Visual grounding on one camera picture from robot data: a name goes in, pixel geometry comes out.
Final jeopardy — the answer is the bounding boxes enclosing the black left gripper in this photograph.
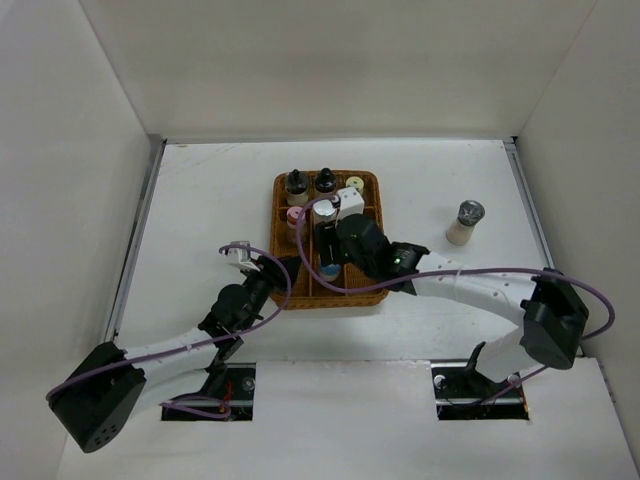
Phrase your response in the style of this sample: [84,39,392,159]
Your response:
[238,255,301,332]

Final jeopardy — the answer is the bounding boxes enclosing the silver-lid jar blue label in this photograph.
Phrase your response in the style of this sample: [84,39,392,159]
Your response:
[311,199,338,226]

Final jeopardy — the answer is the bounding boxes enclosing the yellow-lid white jar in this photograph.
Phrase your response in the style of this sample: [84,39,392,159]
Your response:
[345,176,365,195]

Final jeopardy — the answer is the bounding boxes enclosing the black-lid jar beige contents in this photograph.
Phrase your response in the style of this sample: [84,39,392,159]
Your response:
[313,167,337,198]

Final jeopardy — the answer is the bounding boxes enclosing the pink-lid spice bottle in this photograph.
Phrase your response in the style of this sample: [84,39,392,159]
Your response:
[285,206,307,245]

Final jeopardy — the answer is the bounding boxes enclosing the black-lid jar white powder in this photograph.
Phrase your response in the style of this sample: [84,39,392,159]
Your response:
[284,169,309,207]

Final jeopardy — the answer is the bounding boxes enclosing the clear-cap white salt bottle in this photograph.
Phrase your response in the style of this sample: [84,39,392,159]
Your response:
[446,200,486,246]

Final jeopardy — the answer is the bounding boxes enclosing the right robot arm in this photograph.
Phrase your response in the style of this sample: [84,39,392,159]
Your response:
[314,214,589,396]

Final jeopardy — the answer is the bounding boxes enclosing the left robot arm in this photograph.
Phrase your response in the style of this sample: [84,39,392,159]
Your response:
[47,255,301,453]

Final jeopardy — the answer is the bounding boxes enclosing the brown wicker tray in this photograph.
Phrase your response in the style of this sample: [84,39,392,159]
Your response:
[269,170,388,310]

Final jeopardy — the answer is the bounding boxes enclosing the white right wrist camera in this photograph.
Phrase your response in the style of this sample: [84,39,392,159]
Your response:
[336,187,365,221]

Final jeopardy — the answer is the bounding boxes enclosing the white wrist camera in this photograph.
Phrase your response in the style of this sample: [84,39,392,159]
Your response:
[336,187,365,221]
[219,241,258,272]

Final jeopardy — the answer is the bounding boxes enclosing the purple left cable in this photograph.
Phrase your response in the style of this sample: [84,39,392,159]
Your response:
[45,244,294,419]

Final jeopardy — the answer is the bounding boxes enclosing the purple cable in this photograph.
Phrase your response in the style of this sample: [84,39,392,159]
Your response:
[295,197,617,406]
[45,244,294,419]

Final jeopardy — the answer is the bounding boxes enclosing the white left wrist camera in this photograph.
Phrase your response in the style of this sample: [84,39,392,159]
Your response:
[219,241,258,272]

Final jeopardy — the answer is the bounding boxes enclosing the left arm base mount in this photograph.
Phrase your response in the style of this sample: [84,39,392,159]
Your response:
[160,363,257,422]

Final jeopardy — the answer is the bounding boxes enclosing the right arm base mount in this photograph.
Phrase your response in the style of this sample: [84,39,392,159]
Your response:
[431,342,529,421]

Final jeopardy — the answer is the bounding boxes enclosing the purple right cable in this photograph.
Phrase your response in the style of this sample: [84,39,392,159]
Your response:
[295,197,617,406]

